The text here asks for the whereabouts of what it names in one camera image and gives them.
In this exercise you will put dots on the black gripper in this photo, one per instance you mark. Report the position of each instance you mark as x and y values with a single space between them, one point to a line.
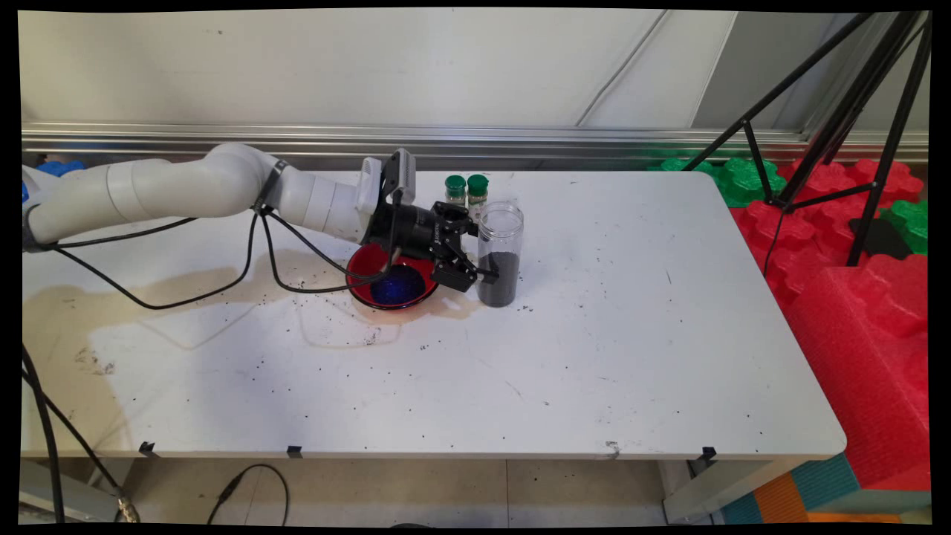
409 230

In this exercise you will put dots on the clear plastic jar black seeds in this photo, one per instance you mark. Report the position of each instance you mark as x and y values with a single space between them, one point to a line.
509 223

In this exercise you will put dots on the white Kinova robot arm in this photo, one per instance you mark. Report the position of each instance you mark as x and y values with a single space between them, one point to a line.
163 189

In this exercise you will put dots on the spice bottle green cap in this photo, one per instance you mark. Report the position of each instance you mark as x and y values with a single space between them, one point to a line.
478 186
455 186

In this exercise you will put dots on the black seed heap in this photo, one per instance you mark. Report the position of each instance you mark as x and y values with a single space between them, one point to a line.
397 288

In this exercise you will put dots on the red bowl black rim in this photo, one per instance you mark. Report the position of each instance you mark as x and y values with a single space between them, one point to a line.
371 260

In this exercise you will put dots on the white table leg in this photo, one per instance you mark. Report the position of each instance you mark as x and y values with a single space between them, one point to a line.
706 494
82 494

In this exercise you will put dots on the black tripod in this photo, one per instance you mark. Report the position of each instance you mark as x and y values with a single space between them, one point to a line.
847 111

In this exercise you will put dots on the colourful foam mat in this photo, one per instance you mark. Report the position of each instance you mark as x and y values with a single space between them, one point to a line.
825 479

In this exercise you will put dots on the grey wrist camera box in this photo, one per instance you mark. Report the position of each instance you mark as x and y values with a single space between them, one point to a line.
405 169

